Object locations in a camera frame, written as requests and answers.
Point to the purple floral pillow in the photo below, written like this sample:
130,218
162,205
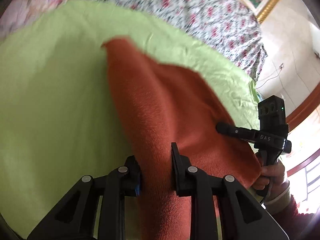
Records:
22,12

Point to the person's right hand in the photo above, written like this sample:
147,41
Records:
277,173

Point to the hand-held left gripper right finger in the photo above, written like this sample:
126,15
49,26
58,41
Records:
178,170

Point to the gold picture frame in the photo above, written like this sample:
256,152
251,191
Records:
272,2

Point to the person's right forearm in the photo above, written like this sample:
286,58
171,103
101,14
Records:
287,205

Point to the brown wooden door frame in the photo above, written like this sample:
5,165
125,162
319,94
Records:
305,107

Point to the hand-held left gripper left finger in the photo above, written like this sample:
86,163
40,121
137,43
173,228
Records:
132,175

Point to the white pink floral quilt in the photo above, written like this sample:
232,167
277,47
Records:
187,10

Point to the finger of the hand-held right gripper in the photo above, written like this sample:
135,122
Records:
237,131

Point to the orange knit sweater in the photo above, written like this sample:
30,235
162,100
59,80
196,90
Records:
162,105

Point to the light green bed sheet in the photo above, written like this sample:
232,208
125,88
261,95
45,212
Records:
50,105

